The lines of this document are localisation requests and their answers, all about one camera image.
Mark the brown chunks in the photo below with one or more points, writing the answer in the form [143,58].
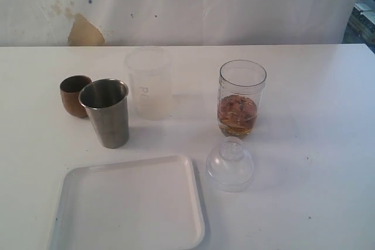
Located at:
[236,115]

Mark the stainless steel tumbler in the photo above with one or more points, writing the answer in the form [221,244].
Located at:
[105,102]

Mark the brown wooden cup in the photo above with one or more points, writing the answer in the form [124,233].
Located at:
[69,91]

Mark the clear plastic shaker cup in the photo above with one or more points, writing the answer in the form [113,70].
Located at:
[242,77]

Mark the clear dome shaker lid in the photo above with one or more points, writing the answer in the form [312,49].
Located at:
[230,165]

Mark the translucent white plastic container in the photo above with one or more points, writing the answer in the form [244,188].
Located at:
[149,70]

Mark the white square plastic tray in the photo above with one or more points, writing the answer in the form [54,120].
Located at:
[141,204]

